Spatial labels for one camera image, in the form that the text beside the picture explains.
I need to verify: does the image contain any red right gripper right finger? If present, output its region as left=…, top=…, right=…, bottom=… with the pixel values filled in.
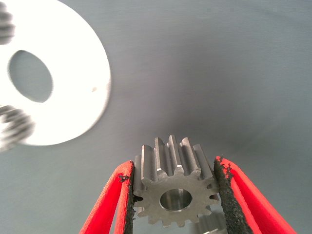
left=214, top=156, right=298, bottom=234

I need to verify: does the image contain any small dark steel gear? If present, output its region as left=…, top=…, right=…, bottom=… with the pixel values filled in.
left=133, top=135, right=221, bottom=229

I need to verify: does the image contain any dark grey table cloth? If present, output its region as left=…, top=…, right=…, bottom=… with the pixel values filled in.
left=0, top=0, right=312, bottom=234

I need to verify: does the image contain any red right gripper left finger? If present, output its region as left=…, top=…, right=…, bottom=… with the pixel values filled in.
left=78, top=160, right=136, bottom=234

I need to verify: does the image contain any round metal plate with hole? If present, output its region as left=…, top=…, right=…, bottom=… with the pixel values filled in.
left=0, top=0, right=112, bottom=146

